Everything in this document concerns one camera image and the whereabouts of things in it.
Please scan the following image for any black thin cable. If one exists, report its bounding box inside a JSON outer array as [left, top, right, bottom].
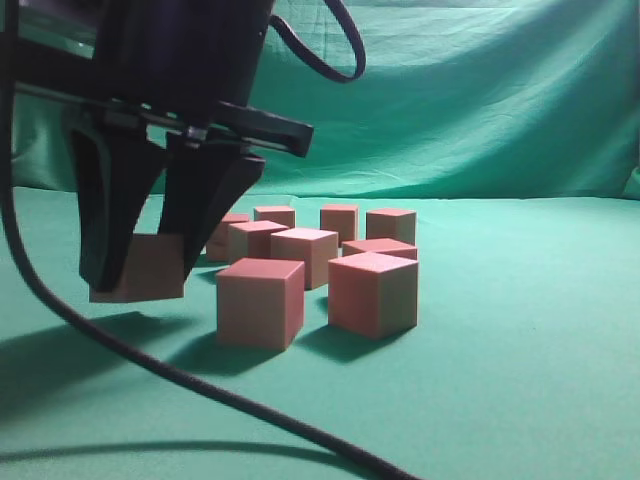
[[269, 0, 367, 85]]

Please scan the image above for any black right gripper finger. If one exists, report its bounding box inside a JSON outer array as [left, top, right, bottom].
[[69, 112, 168, 292], [158, 134, 265, 277]]

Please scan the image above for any pink cube placed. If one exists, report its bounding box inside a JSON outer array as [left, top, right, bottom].
[[320, 204, 359, 244], [366, 208, 417, 245]]

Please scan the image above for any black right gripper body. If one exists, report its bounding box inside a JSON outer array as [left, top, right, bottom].
[[11, 1, 313, 157]]

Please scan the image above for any pink cube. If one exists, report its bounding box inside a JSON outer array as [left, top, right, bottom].
[[270, 227, 338, 290], [254, 205, 296, 228], [328, 252, 419, 339], [89, 234, 184, 303], [342, 238, 418, 260], [227, 220, 289, 264], [216, 258, 305, 351], [205, 213, 250, 262]]

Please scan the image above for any black braided cable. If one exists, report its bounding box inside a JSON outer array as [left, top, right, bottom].
[[0, 0, 426, 480]]

